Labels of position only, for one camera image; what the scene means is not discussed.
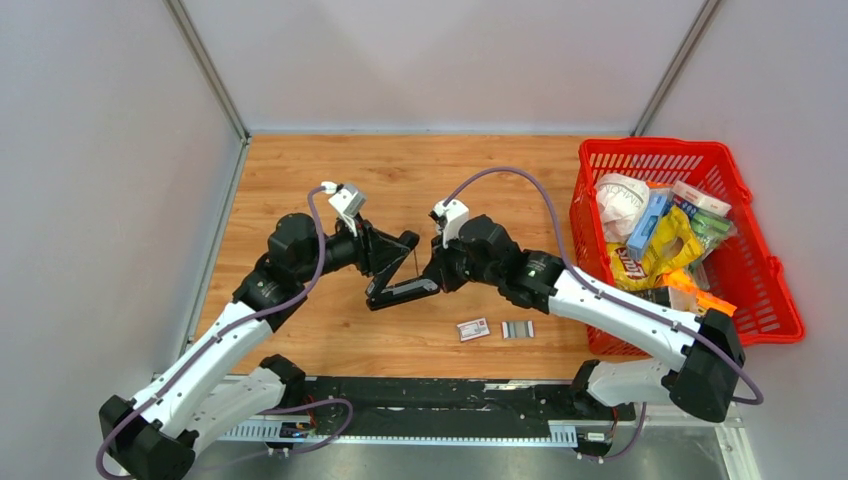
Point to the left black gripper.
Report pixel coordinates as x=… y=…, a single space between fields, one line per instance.
x=367 y=247

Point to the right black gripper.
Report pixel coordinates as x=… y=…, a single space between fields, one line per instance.
x=438 y=267

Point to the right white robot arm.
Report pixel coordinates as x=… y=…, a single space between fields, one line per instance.
x=696 y=360

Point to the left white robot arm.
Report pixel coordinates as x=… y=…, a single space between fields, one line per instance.
x=159 y=432

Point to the red white staple box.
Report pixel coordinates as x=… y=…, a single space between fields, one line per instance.
x=473 y=329

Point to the white crumpled bag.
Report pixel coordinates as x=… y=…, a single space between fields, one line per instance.
x=621 y=201

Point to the blue box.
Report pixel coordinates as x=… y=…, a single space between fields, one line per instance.
x=644 y=229

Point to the orange snack pack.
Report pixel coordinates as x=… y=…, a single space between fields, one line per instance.
x=685 y=295

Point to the yellow chips bag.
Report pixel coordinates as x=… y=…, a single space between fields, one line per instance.
x=673 y=246

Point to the white red package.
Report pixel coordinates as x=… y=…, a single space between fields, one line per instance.
x=692 y=200

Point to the green snack pack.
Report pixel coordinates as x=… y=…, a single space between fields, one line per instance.
x=711 y=231

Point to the red plastic basket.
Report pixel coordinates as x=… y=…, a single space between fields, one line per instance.
x=742 y=271

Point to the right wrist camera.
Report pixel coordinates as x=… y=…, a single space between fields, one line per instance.
x=449 y=216

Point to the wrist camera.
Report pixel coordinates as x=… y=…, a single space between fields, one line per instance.
x=347 y=200
x=449 y=216

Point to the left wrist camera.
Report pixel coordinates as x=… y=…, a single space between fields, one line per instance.
x=347 y=200

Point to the slotted cable duct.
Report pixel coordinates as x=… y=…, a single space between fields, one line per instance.
x=521 y=433

